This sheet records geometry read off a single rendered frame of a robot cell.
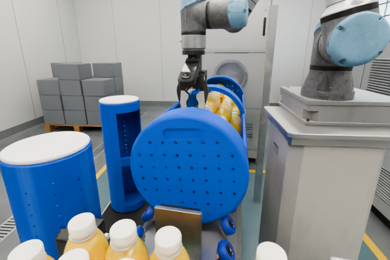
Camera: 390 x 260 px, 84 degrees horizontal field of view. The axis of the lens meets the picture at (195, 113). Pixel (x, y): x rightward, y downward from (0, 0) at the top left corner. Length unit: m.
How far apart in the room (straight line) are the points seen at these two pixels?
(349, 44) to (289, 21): 5.19
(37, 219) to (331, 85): 1.03
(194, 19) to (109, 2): 5.51
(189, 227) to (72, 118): 3.96
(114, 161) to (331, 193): 1.37
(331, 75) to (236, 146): 0.40
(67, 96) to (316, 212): 3.99
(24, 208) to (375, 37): 1.09
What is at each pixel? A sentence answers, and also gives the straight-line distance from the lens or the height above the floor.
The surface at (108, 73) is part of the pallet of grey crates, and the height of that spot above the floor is 1.01.
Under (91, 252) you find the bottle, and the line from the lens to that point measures 0.43.
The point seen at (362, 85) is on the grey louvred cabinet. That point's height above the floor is 1.07.
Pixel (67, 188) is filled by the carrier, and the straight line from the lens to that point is 0.90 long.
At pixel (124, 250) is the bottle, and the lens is 0.39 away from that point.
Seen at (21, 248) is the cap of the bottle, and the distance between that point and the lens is 0.42.
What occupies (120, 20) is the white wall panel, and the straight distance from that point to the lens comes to 5.98.
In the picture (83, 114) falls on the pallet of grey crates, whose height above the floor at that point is 0.35.
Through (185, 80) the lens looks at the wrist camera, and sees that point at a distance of 0.59.
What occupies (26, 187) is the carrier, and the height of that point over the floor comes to 0.95.
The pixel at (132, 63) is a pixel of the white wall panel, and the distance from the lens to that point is 5.85.
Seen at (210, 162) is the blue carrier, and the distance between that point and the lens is 0.49.
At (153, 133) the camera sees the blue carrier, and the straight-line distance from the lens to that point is 0.50.
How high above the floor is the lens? 1.36
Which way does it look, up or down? 16 degrees down
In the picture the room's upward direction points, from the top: straight up
